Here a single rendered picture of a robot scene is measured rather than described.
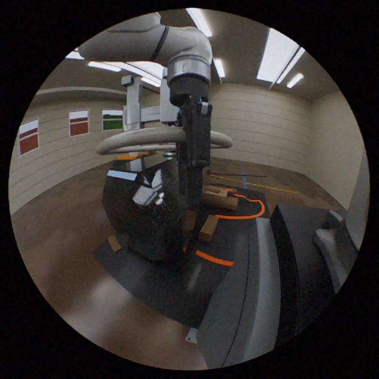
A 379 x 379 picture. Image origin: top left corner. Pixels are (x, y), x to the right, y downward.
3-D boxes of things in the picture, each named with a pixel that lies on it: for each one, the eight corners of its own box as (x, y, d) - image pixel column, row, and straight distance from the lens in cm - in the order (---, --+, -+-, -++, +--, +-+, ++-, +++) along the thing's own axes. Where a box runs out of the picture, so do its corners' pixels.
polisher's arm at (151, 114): (119, 126, 186) (119, 111, 191) (129, 127, 216) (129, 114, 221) (169, 119, 161) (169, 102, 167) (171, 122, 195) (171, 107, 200)
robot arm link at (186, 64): (199, 81, 34) (200, 99, 31) (163, 75, 32) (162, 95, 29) (218, 62, 28) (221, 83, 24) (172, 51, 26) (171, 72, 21)
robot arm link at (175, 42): (195, 83, 36) (146, 73, 31) (194, 50, 46) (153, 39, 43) (224, 65, 29) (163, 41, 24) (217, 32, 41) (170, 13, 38)
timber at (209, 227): (209, 242, 124) (210, 234, 115) (199, 239, 126) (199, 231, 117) (217, 224, 144) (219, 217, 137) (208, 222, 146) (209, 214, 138)
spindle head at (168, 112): (165, 128, 137) (165, 92, 148) (184, 127, 136) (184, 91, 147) (159, 125, 102) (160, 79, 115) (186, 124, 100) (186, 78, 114)
